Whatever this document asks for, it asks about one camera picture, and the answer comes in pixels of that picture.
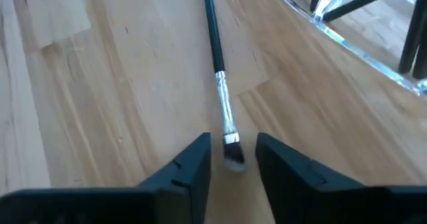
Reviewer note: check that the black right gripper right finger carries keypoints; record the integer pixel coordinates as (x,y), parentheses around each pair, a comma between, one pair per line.
(317,200)

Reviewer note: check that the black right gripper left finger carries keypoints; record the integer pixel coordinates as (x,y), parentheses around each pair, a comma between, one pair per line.
(173,200)

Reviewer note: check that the clear acrylic brush organizer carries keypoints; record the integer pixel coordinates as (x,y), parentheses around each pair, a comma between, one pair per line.
(333,0)

